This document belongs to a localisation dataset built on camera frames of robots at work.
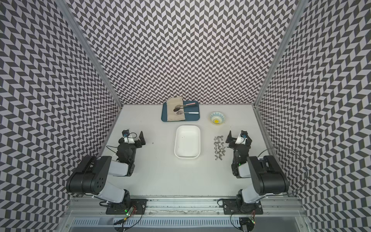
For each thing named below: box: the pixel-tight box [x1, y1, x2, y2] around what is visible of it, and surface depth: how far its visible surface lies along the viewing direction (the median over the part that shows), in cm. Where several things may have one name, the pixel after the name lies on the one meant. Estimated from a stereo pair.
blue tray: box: [161, 100, 200, 123], surface depth 117 cm
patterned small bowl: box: [209, 111, 226, 126], surface depth 110 cm
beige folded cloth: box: [166, 96, 186, 122], surface depth 118 cm
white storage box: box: [173, 125, 201, 160], surface depth 98 cm
